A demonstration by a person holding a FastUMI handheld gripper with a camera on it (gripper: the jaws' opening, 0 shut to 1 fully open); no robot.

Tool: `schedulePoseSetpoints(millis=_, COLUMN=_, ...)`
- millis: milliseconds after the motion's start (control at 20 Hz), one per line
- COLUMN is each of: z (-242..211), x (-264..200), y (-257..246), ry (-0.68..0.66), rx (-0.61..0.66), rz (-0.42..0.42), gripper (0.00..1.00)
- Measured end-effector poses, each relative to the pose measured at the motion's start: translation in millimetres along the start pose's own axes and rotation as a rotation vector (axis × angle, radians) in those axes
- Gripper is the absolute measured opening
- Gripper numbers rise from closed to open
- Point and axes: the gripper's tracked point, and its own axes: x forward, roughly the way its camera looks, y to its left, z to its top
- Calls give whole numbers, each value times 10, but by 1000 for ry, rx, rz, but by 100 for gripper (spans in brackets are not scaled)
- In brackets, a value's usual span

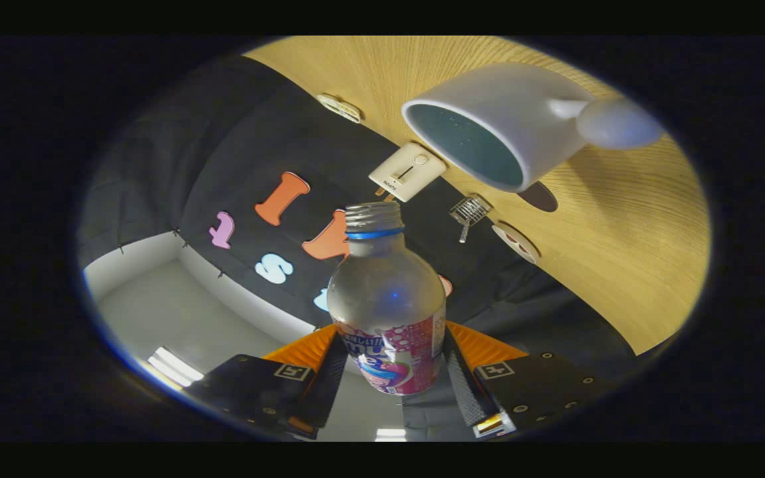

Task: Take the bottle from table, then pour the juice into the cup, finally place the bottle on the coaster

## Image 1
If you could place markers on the white toaster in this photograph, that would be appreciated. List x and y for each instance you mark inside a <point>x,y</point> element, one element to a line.
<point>406,171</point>

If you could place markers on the wooden table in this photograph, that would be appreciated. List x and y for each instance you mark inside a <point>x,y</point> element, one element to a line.
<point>621,232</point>

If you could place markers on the silver juice bottle pink label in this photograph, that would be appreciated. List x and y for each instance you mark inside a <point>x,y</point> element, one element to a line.
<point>386,299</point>

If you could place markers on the white divided snack tray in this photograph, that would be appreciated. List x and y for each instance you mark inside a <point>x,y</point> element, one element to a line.
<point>339,108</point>

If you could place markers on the ceiling light panel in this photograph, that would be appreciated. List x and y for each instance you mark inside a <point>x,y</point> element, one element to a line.
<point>390,434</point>
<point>173,366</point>

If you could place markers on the dark brown round coaster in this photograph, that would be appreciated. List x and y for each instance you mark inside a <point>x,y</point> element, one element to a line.
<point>542,198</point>

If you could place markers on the white round plate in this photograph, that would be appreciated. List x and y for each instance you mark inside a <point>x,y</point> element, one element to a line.
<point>514,244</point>

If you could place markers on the white cup blue inside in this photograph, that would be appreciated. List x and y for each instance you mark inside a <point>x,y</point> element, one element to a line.
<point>522,106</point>

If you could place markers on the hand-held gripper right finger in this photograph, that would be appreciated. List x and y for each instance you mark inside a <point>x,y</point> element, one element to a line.
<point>469,398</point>

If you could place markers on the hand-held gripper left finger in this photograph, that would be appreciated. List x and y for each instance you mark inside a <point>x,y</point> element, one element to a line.
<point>329,385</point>

